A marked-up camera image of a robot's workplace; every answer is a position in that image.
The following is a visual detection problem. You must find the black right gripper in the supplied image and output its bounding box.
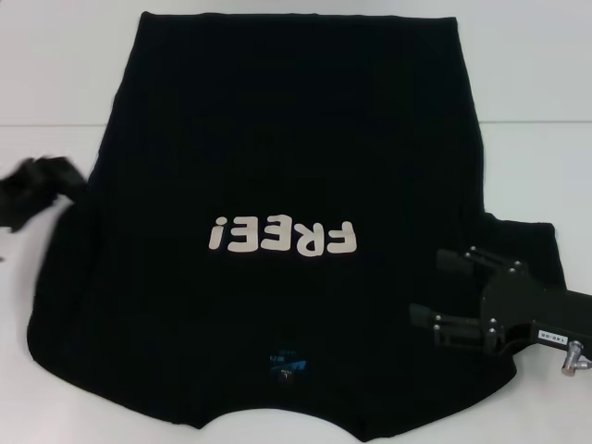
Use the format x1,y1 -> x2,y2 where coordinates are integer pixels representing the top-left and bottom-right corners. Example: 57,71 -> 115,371
409,245 -> 592,358

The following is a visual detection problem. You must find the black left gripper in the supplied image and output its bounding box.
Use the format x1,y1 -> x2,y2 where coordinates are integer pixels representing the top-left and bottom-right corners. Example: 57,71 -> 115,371
0,155 -> 76,232

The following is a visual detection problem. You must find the black t-shirt with FREE print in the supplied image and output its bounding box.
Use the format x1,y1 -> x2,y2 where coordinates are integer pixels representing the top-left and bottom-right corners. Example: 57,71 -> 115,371
25,11 -> 569,422

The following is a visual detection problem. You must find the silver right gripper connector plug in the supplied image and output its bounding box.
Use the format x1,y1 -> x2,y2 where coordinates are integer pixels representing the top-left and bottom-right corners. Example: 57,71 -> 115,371
561,339 -> 592,376

